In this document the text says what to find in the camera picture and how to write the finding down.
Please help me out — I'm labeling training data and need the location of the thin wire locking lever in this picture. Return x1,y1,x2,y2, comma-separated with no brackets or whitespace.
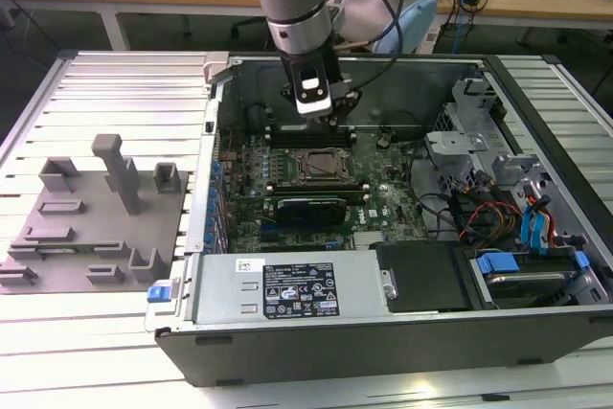
297,148,356,158

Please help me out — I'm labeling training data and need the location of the CPU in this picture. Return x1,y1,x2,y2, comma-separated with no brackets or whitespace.
307,156,343,181

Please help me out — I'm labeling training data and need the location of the metal socket cover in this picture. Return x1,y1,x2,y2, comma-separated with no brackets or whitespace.
297,148,355,186

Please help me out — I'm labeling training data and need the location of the CPU socket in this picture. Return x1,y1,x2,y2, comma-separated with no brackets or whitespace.
295,148,356,188

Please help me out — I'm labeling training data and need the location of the green motherboard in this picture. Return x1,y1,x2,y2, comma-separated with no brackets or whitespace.
217,128,435,256

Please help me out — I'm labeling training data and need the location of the silver drive cage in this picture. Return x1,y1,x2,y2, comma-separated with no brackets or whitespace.
423,74,511,193

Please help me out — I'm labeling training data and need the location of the black graphics card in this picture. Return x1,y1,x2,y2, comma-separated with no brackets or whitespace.
276,196,349,227

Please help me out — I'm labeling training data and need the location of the black expansion slot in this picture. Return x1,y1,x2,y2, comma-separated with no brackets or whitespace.
261,228,347,239

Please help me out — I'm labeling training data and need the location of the silver chipset heat sink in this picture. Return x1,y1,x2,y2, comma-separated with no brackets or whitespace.
352,230,388,251

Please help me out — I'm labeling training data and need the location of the black plastic shroud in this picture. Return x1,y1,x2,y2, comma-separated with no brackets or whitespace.
372,239,475,315

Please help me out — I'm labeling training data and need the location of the hard disk in blue carrier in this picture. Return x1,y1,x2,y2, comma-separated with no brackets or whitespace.
470,248,595,312

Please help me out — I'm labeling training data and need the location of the silver power supply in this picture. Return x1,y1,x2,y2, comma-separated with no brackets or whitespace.
183,251,402,329

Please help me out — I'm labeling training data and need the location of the open PC case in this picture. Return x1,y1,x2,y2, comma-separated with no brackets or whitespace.
143,51,613,389

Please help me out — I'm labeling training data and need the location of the blue case latch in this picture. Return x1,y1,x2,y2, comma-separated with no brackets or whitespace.
147,285,173,306

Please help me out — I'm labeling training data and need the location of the grey parts rack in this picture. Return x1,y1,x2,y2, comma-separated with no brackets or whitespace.
0,133,193,295

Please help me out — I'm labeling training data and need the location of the green RAM stick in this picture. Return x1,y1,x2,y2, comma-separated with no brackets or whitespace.
36,242,122,254

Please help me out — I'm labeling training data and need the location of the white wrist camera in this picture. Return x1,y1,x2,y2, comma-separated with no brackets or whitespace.
291,66,335,117

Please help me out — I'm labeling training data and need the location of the black cable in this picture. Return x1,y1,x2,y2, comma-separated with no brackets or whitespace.
415,191,464,243

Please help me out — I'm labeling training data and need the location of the coloured power wire bundle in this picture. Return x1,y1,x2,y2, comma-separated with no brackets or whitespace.
458,201,524,243

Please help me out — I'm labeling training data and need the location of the blue data cable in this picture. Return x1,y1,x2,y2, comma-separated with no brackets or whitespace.
534,207,555,253
520,205,540,252

